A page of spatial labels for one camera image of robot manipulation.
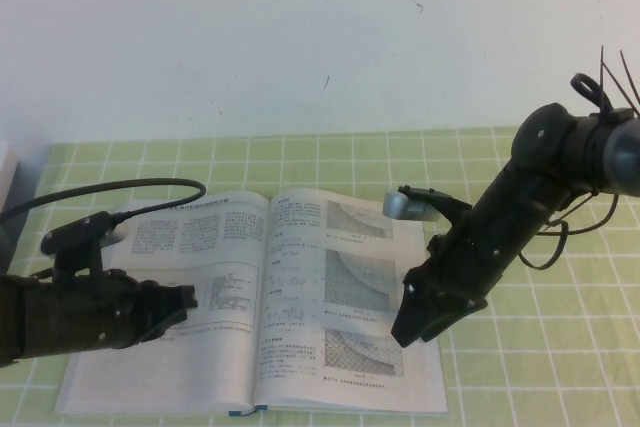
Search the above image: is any green checked tablecloth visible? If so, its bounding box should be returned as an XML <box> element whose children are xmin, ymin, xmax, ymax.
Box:
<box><xmin>0</xmin><ymin>121</ymin><xmax>640</xmax><ymax>427</ymax></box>

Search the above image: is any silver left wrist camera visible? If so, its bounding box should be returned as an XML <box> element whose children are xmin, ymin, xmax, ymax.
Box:
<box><xmin>99</xmin><ymin>220</ymin><xmax>132</xmax><ymax>249</ymax></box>

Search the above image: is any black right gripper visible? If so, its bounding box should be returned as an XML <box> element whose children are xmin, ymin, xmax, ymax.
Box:
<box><xmin>390</xmin><ymin>168</ymin><xmax>569</xmax><ymax>349</ymax></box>

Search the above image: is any white board with beige edge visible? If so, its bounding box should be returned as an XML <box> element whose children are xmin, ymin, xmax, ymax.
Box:
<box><xmin>0</xmin><ymin>144</ymin><xmax>21</xmax><ymax>216</ymax></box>

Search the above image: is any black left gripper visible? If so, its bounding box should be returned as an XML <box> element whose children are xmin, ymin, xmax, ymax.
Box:
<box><xmin>19</xmin><ymin>269</ymin><xmax>199</xmax><ymax>360</ymax></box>

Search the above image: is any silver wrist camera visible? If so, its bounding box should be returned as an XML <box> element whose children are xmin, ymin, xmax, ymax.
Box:
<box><xmin>99</xmin><ymin>220</ymin><xmax>132</xmax><ymax>249</ymax></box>
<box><xmin>382</xmin><ymin>187</ymin><xmax>442</xmax><ymax>224</ymax></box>

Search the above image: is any black zip tie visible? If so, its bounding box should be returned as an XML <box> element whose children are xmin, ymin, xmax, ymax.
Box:
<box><xmin>618</xmin><ymin>49</ymin><xmax>640</xmax><ymax>116</ymax></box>
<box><xmin>599</xmin><ymin>45</ymin><xmax>617</xmax><ymax>116</ymax></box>

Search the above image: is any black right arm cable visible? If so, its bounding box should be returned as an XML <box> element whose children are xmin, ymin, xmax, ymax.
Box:
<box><xmin>518</xmin><ymin>185</ymin><xmax>624</xmax><ymax>272</ymax></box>

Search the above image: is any white hardcover book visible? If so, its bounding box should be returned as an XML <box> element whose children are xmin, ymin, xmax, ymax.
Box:
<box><xmin>52</xmin><ymin>188</ymin><xmax>449</xmax><ymax>421</ymax></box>

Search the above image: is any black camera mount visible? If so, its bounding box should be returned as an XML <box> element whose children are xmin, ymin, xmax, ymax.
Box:
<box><xmin>398</xmin><ymin>185</ymin><xmax>474</xmax><ymax>239</ymax></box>
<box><xmin>41</xmin><ymin>211</ymin><xmax>121</xmax><ymax>281</ymax></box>

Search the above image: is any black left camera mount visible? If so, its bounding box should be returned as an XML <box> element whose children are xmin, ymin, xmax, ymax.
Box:
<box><xmin>41</xmin><ymin>211</ymin><xmax>121</xmax><ymax>281</ymax></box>

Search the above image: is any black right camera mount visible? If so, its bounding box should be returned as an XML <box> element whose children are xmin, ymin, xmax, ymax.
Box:
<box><xmin>398</xmin><ymin>185</ymin><xmax>474</xmax><ymax>239</ymax></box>

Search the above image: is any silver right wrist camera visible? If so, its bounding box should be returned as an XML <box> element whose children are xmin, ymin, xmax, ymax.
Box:
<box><xmin>382</xmin><ymin>187</ymin><xmax>442</xmax><ymax>224</ymax></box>

